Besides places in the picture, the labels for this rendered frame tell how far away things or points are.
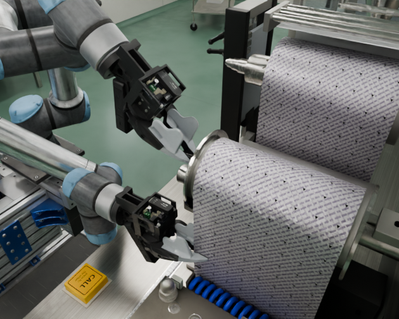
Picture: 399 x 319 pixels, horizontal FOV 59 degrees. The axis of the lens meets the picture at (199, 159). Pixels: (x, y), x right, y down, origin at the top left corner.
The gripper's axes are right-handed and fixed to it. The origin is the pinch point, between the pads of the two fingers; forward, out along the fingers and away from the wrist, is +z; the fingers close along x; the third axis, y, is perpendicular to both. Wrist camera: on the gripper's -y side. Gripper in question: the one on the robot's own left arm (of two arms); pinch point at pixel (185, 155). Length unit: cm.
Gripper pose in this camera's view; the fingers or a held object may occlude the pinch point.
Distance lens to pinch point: 61.7
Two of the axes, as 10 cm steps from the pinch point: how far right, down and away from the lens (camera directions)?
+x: 5.5, -5.2, 6.6
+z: 6.4, 7.6, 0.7
